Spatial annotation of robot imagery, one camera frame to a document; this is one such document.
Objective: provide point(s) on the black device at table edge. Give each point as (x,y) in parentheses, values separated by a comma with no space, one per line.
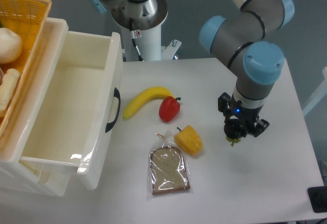
(317,196)

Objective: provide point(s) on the yellow banana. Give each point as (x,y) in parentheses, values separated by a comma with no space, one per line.
(145,96)

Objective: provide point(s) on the dark purple mangosteen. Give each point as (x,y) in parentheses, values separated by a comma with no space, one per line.
(234,130)

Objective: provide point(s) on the white drawer cabinet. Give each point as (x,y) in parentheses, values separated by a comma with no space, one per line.
(14,174)

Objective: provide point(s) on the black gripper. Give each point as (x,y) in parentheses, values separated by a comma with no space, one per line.
(248,116)

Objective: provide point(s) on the white round vegetable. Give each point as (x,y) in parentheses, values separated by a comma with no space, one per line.
(11,46)

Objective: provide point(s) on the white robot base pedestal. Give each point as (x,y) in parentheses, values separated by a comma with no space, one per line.
(140,25)

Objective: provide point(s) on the yellow bell pepper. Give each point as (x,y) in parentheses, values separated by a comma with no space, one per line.
(188,140)

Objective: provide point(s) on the cream corn cob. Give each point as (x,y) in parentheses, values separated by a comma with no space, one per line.
(8,85)

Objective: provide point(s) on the red bell pepper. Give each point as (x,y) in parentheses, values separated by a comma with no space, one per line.
(169,108)

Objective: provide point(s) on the open upper white drawer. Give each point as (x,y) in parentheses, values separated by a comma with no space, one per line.
(72,130)

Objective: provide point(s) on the orange plastic basket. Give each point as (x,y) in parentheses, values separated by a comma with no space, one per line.
(26,18)

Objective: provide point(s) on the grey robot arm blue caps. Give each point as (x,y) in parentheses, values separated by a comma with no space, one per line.
(238,44)

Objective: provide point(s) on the bagged brown bread slice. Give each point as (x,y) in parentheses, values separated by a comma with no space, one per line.
(168,169)

